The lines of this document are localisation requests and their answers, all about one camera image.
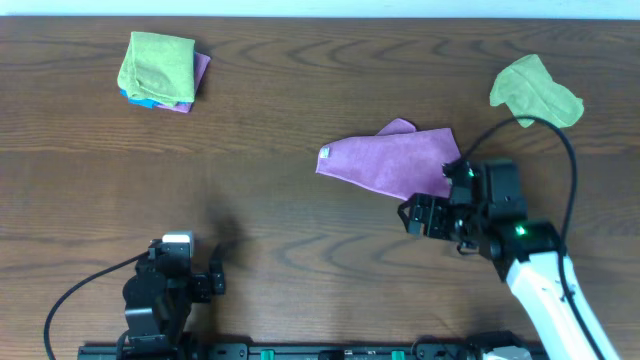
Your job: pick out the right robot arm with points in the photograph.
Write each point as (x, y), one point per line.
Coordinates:
(528, 256)

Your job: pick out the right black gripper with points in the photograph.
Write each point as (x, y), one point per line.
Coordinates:
(432, 216)

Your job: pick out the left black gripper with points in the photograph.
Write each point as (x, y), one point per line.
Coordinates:
(216, 279)

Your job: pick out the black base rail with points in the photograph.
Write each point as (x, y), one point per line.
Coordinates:
(239, 351)

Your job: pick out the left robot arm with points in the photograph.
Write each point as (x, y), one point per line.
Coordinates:
(159, 299)

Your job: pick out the purple microfiber cloth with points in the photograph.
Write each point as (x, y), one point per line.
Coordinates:
(399, 161)

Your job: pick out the folded green cloth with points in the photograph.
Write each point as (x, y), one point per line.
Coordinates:
(160, 68)

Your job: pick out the folded blue cloth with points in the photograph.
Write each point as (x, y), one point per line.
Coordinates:
(147, 103)

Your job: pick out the folded purple cloth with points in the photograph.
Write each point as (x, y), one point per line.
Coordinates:
(201, 63)

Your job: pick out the crumpled green cloth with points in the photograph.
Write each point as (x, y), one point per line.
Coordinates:
(528, 89)

